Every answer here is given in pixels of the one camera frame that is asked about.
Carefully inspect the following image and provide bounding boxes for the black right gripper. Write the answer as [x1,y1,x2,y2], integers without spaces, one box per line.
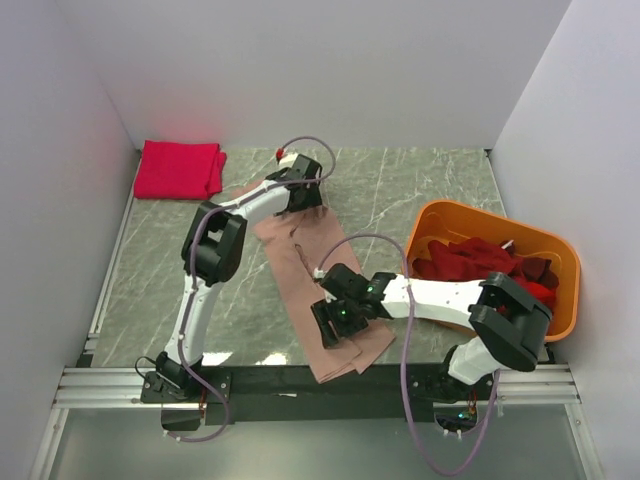
[311,295,369,349]

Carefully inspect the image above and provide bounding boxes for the pink t shirt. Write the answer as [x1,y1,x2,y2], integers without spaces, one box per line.
[234,180,397,385]

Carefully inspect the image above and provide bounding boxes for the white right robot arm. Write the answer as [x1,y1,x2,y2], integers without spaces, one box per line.
[311,263,552,403]

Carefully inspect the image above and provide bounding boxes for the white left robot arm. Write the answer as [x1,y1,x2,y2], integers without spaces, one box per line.
[141,153,322,403]

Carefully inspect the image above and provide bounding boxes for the orange plastic bin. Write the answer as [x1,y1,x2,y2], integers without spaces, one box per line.
[406,200,580,343]

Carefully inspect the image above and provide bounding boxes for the dark red t shirt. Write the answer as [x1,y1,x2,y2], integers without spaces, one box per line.
[412,237,559,292]

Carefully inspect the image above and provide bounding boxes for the folded magenta t shirt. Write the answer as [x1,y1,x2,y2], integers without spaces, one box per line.
[133,140,227,200]

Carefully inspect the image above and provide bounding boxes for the black base beam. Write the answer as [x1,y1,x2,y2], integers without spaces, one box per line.
[140,363,492,430]

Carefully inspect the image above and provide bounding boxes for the bright red t shirt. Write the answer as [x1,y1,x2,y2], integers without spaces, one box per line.
[526,282,556,310]

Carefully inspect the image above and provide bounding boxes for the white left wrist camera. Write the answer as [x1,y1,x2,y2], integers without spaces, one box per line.
[275,147,298,169]

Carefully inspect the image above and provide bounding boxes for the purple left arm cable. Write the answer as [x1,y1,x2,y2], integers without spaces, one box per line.
[177,135,337,444]

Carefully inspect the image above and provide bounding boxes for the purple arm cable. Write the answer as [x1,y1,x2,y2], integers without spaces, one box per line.
[177,135,337,444]
[314,234,501,476]

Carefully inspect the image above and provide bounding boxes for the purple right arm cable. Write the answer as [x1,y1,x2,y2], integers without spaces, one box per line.
[314,234,501,476]

